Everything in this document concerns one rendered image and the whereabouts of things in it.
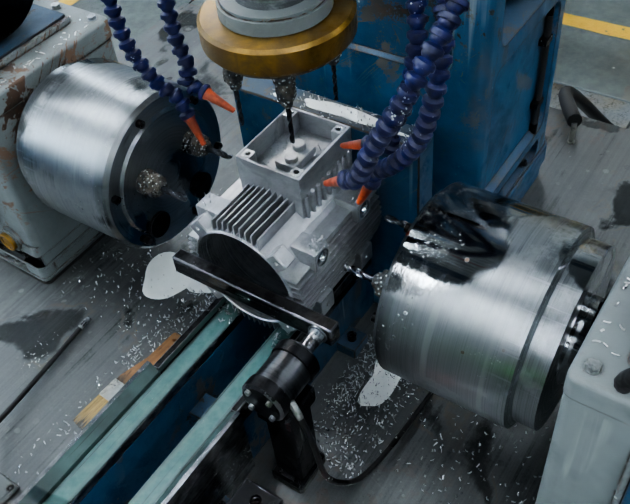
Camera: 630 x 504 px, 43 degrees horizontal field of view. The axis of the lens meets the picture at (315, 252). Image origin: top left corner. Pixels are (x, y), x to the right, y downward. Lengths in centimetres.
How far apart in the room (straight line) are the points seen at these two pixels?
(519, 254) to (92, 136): 59
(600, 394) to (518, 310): 12
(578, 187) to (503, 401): 69
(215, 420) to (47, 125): 47
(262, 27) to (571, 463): 56
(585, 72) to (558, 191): 178
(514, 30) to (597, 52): 223
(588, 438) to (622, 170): 79
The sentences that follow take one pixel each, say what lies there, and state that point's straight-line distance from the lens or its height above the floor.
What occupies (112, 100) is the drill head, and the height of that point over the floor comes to 116.
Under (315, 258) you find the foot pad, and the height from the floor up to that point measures 107.
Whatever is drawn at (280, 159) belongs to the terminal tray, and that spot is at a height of 113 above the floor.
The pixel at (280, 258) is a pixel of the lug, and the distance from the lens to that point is 96.
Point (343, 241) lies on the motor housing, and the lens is 105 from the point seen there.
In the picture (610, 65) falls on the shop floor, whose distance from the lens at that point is 329.
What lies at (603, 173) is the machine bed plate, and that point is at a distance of 153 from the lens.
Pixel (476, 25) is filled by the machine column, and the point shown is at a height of 126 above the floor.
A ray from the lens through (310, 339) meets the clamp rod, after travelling 96.
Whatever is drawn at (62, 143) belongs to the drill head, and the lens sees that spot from 116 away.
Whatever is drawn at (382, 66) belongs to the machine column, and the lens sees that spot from 113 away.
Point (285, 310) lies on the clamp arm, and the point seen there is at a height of 103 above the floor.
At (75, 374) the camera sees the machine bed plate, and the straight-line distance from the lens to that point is 129.
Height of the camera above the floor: 178
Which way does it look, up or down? 46 degrees down
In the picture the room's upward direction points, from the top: 7 degrees counter-clockwise
